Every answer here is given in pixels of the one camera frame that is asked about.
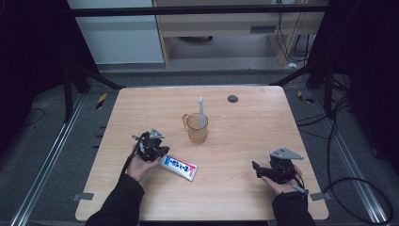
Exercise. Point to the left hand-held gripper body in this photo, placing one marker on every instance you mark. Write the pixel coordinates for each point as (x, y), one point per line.
(150, 146)

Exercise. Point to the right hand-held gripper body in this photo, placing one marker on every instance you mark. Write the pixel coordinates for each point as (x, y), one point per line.
(282, 168)

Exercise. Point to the white toothpaste tube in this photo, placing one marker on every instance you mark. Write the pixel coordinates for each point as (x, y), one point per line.
(178, 167)

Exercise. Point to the clear amber cup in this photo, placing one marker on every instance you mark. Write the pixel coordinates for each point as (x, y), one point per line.
(197, 132)

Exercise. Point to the white electric toothbrush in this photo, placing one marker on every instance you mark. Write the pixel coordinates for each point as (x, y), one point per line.
(202, 113)

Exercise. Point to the person's left hand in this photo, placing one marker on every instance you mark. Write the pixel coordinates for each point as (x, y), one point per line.
(139, 168)

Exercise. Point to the person's right hand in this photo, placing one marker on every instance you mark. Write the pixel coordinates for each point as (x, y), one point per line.
(282, 187)

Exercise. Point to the yellow black hazard tape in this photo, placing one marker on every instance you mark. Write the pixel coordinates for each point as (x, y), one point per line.
(305, 98)
(101, 100)

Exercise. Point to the grey round table grommet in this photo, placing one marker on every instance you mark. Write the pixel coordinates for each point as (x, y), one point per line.
(232, 99)

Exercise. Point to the black metal stand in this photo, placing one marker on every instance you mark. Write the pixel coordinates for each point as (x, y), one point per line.
(327, 88)
(68, 94)

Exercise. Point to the small white floor object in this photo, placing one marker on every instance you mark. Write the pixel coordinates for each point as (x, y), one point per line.
(292, 65)

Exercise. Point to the white cabinet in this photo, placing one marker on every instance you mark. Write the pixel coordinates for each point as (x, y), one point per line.
(119, 37)

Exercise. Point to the light wooden desk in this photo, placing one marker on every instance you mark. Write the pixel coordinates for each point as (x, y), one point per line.
(219, 26)

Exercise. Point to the grey metal table bracket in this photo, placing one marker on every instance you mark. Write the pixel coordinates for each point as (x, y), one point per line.
(320, 196)
(83, 196)

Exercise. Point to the aluminium floor rail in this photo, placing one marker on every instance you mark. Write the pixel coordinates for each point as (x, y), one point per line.
(47, 163)
(351, 163)

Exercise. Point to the black horizontal frame bar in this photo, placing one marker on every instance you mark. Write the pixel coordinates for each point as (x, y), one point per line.
(194, 10)

